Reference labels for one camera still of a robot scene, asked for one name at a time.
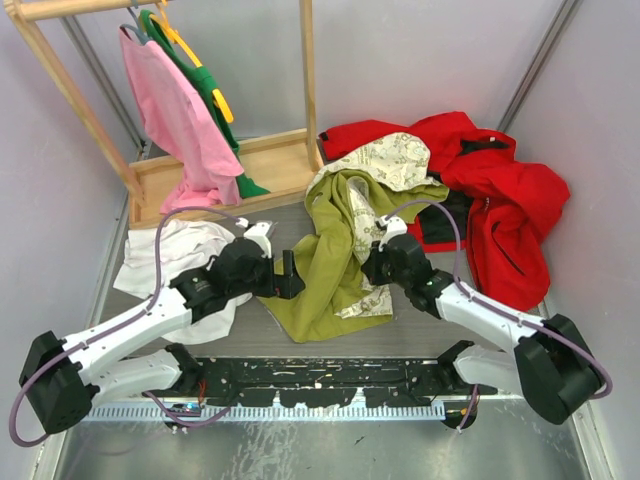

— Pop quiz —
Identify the olive green jacket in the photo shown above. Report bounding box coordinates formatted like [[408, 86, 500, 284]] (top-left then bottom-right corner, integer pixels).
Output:
[[263, 133, 449, 343]]

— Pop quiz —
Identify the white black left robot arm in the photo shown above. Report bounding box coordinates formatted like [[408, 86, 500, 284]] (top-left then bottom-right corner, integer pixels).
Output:
[[19, 237, 305, 435]]

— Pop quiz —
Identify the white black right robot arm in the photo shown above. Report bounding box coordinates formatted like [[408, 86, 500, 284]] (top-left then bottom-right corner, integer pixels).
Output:
[[362, 234, 612, 425]]

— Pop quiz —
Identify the red jacket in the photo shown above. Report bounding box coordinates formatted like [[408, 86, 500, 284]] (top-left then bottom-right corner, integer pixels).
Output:
[[319, 111, 570, 311]]

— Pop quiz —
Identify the white cloth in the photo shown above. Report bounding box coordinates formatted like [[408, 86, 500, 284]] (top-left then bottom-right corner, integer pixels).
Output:
[[114, 219, 252, 345]]

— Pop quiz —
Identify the wooden clothes rack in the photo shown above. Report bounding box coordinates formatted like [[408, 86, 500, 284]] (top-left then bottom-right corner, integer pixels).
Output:
[[4, 1, 324, 229]]

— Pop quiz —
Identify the pink t-shirt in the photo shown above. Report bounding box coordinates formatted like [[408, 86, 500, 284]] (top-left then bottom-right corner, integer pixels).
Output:
[[119, 28, 244, 214]]

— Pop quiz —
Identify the green t-shirt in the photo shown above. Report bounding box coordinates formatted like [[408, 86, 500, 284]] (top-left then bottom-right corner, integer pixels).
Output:
[[138, 8, 272, 199]]

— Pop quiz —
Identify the yellow clothes hanger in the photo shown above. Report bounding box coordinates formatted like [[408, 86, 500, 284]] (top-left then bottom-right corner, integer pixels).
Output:
[[154, 0, 234, 123]]

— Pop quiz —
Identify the grey clothes hanger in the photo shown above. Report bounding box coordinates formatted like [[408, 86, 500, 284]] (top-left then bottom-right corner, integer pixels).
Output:
[[120, 7, 149, 45]]

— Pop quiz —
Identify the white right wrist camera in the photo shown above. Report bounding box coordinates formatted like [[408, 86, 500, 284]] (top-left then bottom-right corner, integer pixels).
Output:
[[376, 215, 407, 252]]

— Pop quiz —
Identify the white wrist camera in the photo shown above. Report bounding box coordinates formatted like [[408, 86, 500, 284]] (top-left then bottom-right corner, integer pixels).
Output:
[[376, 215, 407, 252], [243, 221, 274, 249]]

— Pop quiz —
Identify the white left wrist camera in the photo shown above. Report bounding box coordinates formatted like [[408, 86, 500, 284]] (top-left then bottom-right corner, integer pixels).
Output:
[[243, 221, 274, 249]]

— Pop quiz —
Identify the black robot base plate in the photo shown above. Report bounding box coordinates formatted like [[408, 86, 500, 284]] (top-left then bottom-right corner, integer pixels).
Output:
[[142, 342, 499, 409]]

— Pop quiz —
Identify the slotted cable duct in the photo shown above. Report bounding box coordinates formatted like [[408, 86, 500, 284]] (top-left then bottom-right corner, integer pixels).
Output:
[[84, 400, 446, 422]]

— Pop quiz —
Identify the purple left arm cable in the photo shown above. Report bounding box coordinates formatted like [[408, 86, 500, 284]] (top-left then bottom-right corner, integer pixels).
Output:
[[8, 205, 251, 447]]

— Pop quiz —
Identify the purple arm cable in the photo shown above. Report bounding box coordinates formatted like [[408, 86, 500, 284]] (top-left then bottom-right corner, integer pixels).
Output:
[[8, 205, 251, 447], [384, 198, 614, 401]]

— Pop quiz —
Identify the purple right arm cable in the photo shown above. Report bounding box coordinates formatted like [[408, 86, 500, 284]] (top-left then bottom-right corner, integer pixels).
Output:
[[384, 198, 614, 401]]

